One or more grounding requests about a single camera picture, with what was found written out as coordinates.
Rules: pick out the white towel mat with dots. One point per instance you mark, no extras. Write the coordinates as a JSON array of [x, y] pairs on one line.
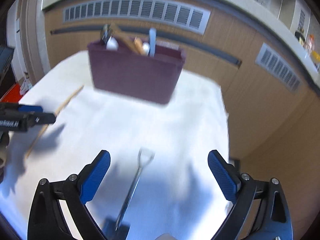
[[177, 193]]

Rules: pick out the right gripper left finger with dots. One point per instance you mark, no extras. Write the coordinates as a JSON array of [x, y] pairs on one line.
[[91, 176]]

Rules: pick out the metal shovel-handle utensil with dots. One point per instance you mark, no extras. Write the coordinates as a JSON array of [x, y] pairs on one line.
[[145, 157]]

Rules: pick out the dark-handled table knife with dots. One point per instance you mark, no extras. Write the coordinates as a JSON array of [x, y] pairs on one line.
[[105, 34]]

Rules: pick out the short grey vent grille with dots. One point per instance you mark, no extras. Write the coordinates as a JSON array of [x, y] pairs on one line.
[[272, 62]]

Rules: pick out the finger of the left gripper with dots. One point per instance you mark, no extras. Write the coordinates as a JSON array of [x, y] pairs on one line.
[[36, 119], [30, 108]]

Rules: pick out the white ceramic soup spoon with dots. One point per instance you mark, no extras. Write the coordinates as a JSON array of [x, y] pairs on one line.
[[112, 44]]

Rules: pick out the light blue plastic spoon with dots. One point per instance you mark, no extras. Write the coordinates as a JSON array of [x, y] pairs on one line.
[[152, 41]]

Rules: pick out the gloved left hand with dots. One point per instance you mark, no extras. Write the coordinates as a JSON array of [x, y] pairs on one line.
[[5, 139]]

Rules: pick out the red box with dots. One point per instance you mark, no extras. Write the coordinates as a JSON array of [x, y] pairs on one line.
[[12, 95]]

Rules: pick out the long grey vent grille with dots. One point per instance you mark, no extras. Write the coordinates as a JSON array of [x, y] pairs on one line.
[[178, 14]]

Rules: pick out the white ball-end scoop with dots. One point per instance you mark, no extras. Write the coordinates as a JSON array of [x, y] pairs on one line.
[[146, 48]]

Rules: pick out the maroon plastic utensil holder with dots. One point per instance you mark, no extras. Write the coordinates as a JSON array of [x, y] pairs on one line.
[[124, 72]]

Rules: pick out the dark sauce bottle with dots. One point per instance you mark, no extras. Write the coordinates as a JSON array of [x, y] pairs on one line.
[[299, 34]]

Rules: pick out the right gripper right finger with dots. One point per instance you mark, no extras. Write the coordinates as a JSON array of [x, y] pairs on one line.
[[225, 174]]

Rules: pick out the wooden spoon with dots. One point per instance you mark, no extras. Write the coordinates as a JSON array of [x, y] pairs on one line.
[[139, 46]]

